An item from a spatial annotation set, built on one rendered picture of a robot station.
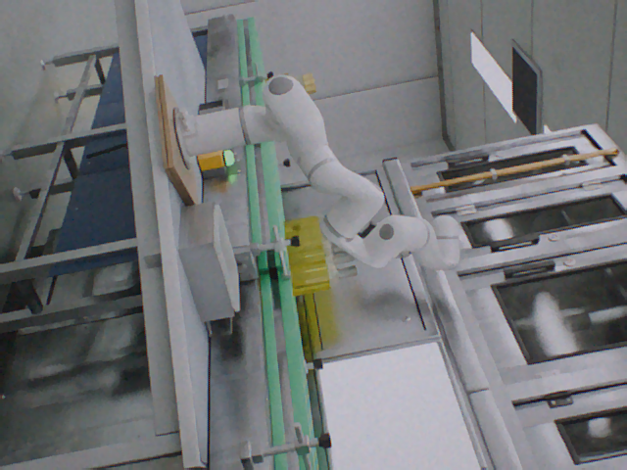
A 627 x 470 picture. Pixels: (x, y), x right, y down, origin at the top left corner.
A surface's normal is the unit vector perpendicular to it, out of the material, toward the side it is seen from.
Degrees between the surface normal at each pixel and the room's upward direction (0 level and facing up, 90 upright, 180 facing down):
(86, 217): 90
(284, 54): 90
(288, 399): 90
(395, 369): 90
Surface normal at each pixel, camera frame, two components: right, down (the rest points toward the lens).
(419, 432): -0.16, -0.80
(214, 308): 0.11, 0.57
